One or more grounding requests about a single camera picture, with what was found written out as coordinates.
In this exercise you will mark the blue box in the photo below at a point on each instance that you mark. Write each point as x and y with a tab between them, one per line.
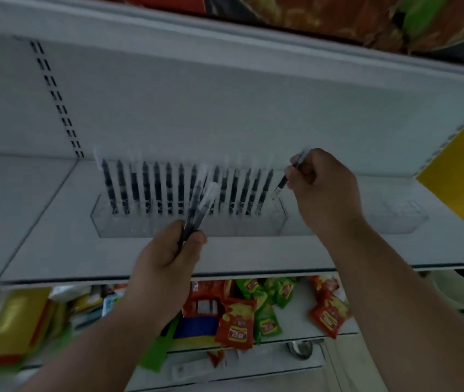
195	327

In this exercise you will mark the row of black pens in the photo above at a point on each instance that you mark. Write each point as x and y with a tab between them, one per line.
146	187

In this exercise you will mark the person's right fingers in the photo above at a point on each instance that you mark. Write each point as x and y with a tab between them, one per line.
299	175

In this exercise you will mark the green plastic bag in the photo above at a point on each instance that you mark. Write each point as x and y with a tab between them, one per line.
158	347

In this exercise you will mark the person's right hand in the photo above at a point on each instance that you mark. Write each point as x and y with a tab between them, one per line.
325	195

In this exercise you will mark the pile of yellow packets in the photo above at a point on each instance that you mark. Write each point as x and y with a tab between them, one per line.
7	326

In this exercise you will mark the red packet with window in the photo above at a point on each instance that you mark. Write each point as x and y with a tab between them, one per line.
207	300

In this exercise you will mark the green snack packet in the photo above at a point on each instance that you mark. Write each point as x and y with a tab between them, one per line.
284	291
250	290
267	322

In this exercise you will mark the metal hook fitting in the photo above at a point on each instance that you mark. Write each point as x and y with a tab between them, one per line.
303	349

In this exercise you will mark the person's left thumb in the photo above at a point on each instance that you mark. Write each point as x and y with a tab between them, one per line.
197	241

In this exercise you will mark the black gel pen clear cap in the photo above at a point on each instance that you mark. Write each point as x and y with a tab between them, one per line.
283	181
206	204
194	200

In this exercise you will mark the slotted shelf upright strip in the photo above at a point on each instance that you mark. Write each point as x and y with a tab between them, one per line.
58	99

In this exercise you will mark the tiny red sachet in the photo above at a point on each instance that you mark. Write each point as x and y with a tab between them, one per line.
215	358

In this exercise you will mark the person's right forearm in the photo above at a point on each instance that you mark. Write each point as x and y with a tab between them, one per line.
403	314

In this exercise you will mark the large red snack packet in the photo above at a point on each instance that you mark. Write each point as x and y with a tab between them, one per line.
235	324

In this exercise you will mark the colourful food picture banner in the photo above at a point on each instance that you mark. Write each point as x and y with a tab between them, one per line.
338	16

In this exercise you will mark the white perforated edge strip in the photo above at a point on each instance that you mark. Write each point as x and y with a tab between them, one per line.
446	140

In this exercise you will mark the person's left hand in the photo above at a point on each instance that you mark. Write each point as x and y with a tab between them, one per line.
162	273

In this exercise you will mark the small red snack packet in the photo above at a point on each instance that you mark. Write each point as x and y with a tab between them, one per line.
323	285

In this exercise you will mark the person's left forearm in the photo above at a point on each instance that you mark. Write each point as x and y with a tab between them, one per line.
105	351

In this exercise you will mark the clear plastic display tray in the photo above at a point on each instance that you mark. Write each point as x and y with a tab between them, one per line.
134	226

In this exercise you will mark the white plastic bucket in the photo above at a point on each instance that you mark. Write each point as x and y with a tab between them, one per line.
452	287

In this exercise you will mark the white metal shelf board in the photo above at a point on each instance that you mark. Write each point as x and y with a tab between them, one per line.
174	32
52	240

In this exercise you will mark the empty clear plastic tray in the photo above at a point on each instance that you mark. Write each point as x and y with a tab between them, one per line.
395	218

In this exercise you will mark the white lower shelf board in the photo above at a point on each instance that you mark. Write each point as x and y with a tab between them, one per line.
297	322

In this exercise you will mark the yellow side panel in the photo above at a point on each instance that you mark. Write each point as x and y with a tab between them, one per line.
460	175

